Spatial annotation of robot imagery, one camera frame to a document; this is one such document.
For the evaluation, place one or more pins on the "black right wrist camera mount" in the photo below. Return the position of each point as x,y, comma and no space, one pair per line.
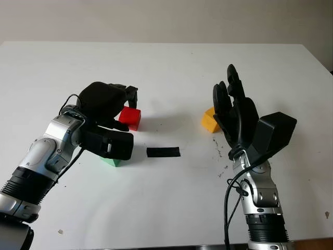
275,132

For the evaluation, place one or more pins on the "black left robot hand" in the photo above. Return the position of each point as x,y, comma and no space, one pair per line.
101,101

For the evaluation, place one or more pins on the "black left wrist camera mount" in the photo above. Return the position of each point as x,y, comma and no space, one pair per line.
112,144

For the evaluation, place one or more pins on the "green block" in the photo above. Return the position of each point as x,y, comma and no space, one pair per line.
113,162

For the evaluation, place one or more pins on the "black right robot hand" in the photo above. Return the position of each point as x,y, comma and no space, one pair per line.
239,122

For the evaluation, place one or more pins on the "yellow block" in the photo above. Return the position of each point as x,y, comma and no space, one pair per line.
209,122

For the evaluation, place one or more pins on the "black tape strip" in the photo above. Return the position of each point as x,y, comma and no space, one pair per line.
163,152

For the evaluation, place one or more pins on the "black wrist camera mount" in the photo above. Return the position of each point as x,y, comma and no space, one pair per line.
275,132
112,144

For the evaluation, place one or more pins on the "red block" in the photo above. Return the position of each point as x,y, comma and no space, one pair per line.
130,115

